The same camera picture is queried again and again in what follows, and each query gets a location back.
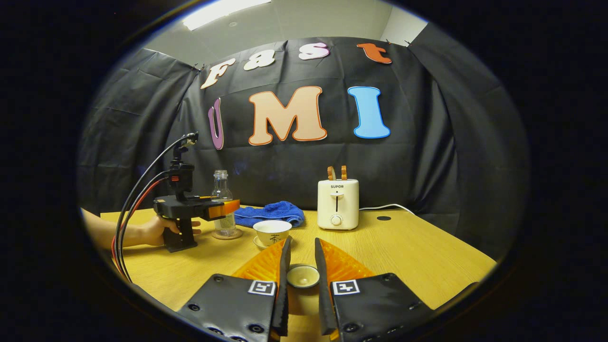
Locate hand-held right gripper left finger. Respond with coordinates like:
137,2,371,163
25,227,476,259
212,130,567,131
177,236,292,342

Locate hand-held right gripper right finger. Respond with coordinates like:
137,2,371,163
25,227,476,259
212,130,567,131
314,237,436,342

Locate clear glass water bottle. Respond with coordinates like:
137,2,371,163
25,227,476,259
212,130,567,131
210,170,238,237

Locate cream ceramic teacup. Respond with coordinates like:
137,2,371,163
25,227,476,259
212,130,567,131
253,219,293,246

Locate cream teacup saucer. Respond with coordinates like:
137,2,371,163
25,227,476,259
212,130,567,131
253,236,285,250

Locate blue towel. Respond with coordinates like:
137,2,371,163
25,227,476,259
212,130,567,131
234,201,305,228

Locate cream toaster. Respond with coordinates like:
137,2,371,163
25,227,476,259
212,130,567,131
317,179,360,231

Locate red gripper cable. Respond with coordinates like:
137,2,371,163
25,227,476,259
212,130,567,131
111,177,171,266

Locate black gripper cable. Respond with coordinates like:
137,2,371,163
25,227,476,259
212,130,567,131
114,134,198,283

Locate white toaster cable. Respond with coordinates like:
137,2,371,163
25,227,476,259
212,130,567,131
359,204,416,215

